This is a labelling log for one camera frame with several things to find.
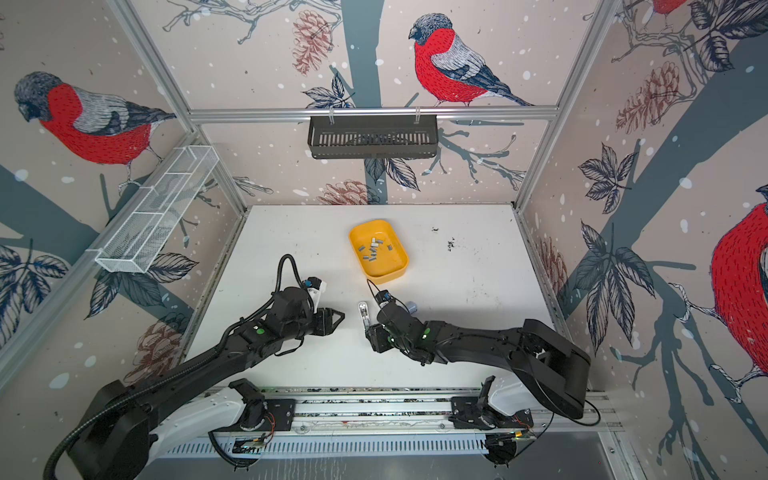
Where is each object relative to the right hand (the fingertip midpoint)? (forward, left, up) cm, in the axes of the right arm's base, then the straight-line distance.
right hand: (369, 336), depth 82 cm
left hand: (+3, +8, +6) cm, 10 cm away
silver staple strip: (+37, +3, -4) cm, 37 cm away
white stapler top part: (+8, +3, -3) cm, 9 cm away
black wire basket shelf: (+63, +3, +24) cm, 68 cm away
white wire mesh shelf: (+13, +57, +29) cm, 65 cm away
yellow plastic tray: (+34, +1, -5) cm, 34 cm away
